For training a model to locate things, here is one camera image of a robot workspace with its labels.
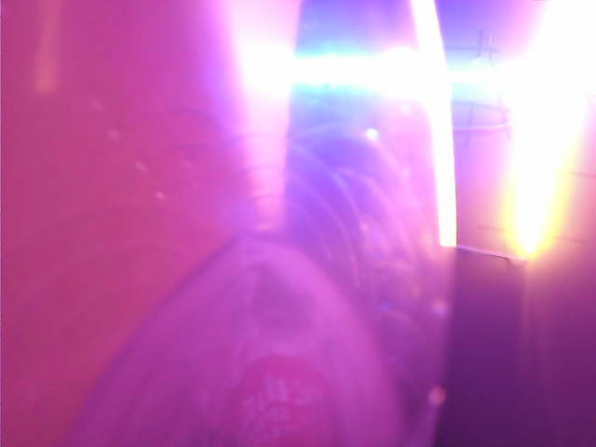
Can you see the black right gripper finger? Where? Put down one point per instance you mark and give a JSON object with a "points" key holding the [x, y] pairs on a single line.
{"points": [[484, 354]]}

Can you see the clear plastic mineral water bottle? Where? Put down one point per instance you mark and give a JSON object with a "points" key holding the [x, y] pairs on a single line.
{"points": [[335, 242]]}

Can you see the long vertical glowing light strip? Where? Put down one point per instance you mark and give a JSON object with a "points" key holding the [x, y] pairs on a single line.
{"points": [[540, 139]]}

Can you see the horizontal glowing light strip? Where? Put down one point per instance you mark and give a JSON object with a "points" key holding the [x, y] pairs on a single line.
{"points": [[475, 79]]}

